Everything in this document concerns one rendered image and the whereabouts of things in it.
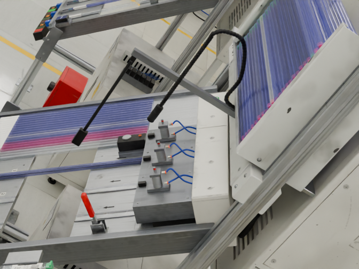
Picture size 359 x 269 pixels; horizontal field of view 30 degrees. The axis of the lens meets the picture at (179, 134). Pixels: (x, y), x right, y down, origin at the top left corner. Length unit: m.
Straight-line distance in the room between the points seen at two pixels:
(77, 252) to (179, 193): 0.26
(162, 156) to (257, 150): 0.34
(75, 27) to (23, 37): 1.47
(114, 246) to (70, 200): 0.75
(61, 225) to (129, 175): 0.48
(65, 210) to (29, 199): 0.97
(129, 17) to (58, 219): 1.00
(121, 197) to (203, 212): 0.26
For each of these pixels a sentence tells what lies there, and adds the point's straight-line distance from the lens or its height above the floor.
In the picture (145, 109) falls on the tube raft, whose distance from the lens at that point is 1.97.
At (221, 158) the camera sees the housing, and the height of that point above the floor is 1.27.
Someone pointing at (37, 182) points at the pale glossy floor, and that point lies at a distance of 3.24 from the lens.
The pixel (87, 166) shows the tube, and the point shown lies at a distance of 1.76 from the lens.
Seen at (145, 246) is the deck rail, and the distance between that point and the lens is 1.48.
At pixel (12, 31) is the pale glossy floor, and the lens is 4.27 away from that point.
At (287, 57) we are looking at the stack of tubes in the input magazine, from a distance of 1.40.
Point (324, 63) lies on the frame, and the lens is 1.24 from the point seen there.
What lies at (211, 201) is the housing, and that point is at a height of 1.25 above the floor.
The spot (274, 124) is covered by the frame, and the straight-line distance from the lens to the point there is 1.29.
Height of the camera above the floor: 1.94
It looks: 26 degrees down
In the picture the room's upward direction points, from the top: 38 degrees clockwise
